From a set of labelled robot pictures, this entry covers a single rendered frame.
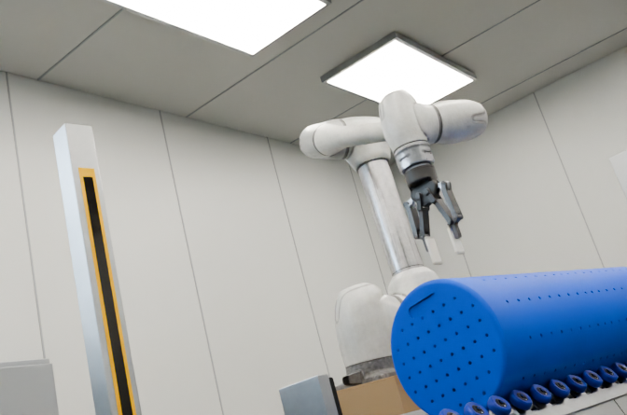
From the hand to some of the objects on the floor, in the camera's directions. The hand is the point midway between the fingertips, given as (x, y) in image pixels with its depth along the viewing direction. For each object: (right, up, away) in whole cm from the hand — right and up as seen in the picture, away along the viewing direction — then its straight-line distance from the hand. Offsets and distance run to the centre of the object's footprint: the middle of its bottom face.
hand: (444, 247), depth 175 cm
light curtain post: (-38, -128, -78) cm, 155 cm away
